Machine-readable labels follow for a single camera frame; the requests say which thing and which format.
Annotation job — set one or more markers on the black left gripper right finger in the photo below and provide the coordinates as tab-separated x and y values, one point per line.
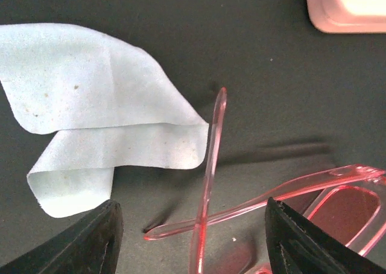
296	245

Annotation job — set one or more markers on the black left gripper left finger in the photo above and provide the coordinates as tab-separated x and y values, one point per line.
91	245

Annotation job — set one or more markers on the red frame sunglasses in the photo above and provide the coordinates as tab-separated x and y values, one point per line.
347	203

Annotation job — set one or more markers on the pink glasses case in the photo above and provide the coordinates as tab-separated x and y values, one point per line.
347	16

